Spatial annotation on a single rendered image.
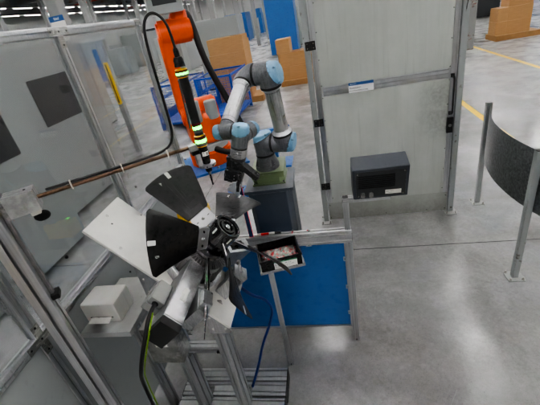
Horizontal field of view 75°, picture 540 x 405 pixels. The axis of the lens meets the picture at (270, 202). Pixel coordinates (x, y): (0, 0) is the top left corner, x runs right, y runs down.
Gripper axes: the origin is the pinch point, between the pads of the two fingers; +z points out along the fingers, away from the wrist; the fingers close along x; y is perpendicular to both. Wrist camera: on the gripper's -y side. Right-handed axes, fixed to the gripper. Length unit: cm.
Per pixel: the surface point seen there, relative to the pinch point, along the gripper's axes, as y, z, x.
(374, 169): -61, -23, -6
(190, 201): 16.1, -8.0, 25.8
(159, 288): 16, 9, 59
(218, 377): -2, 118, 18
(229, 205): 2.7, 1.3, 8.3
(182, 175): 22.3, -14.4, 16.7
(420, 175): -141, 35, -157
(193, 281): 6, 11, 51
